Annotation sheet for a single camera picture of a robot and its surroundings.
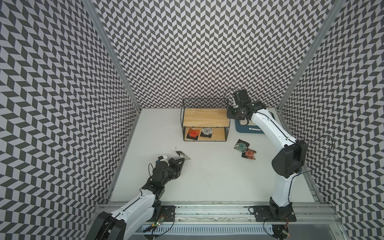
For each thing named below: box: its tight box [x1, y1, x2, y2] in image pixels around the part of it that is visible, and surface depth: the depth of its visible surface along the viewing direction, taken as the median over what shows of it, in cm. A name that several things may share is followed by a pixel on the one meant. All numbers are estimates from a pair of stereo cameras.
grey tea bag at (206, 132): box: [200, 127, 213, 138], surface depth 104 cm
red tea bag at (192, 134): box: [186, 128, 200, 141], surface depth 104 cm
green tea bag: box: [233, 139, 250, 153], surface depth 98 cm
